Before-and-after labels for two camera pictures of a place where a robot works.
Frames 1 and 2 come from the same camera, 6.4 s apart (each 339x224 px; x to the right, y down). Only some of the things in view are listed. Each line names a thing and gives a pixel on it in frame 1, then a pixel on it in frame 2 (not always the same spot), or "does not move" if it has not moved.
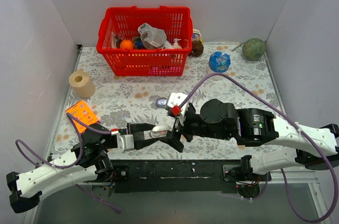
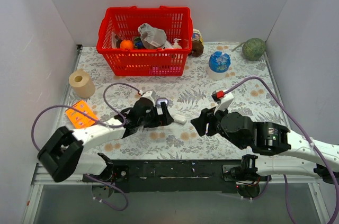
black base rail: [177, 176] does not move
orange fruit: [126, 44] does not move
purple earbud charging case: [161, 102] does not move
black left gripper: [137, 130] → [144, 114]
